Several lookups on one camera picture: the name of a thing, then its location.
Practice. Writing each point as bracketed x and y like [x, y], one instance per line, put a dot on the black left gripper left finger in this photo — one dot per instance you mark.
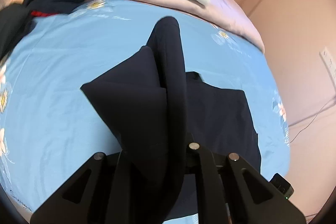
[84, 197]

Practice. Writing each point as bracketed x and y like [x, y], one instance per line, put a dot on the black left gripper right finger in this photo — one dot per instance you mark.
[230, 190]

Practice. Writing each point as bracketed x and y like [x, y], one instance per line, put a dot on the dark navy garment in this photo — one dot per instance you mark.
[154, 107]

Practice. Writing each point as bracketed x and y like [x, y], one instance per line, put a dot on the light blue floral bedsheet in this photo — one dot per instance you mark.
[49, 129]

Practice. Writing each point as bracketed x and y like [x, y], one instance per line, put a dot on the pink quilted duvet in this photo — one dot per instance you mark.
[226, 14]

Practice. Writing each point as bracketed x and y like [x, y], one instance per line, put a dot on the black garment at left edge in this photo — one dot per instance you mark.
[16, 22]

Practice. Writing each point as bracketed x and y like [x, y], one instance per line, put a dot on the white wall power strip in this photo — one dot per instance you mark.
[329, 63]

